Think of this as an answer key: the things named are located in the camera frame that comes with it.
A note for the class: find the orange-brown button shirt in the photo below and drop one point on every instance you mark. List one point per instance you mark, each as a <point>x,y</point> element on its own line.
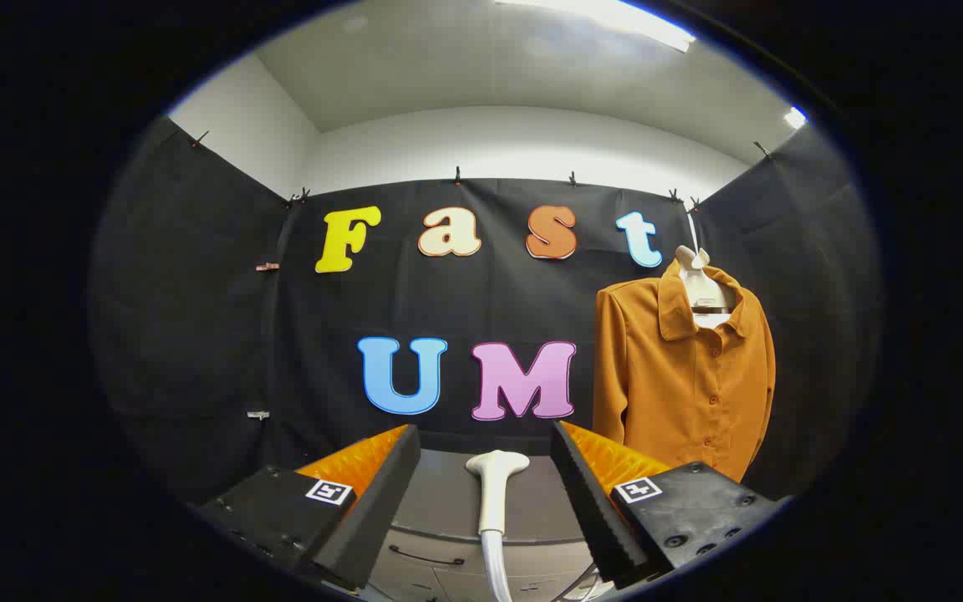
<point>674,393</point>

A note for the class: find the black backdrop cloth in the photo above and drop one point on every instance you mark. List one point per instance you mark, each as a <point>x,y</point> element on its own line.
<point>490,293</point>

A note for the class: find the small ceiling light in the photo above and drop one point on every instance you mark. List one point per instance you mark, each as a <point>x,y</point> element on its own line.
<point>795,117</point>

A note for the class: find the white garment hanger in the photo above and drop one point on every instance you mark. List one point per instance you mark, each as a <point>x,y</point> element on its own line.
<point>699,288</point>

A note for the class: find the long ceiling light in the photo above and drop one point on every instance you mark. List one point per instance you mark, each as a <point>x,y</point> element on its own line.
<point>615,17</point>

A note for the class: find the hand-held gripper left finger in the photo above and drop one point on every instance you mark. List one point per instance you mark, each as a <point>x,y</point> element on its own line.
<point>381,502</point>

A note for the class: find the row of black clips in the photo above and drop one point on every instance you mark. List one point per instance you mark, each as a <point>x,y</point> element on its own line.
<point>457,176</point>

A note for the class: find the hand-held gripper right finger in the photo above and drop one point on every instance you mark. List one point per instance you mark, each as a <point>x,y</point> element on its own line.
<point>590,502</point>

